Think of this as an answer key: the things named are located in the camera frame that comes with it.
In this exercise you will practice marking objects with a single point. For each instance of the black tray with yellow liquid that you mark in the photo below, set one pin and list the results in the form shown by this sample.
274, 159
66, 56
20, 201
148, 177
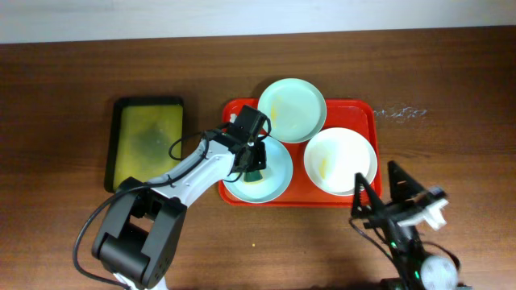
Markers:
142, 130

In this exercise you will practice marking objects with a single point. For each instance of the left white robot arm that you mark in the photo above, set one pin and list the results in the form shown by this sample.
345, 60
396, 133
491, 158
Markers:
138, 237

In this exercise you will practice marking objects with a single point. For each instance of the white plate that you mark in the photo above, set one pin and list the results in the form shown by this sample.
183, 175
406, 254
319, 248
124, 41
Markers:
334, 156

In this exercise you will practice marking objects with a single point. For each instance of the green yellow sponge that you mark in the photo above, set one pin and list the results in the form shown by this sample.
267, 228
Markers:
254, 176

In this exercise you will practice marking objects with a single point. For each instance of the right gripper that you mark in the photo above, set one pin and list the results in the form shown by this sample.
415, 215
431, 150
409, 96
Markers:
383, 213

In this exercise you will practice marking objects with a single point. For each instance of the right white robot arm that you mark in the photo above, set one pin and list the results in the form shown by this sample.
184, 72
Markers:
392, 228

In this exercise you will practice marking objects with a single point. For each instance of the light blue plate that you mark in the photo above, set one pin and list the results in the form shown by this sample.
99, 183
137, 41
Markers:
275, 178
297, 109

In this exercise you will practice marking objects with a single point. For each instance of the light blue plate top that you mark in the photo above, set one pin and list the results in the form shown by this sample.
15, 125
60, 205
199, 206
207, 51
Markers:
297, 109

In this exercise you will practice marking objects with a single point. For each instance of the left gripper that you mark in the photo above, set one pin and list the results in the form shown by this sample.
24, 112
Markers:
255, 159

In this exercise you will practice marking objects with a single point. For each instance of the red plastic tray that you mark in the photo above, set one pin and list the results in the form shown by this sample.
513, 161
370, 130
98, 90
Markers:
356, 115

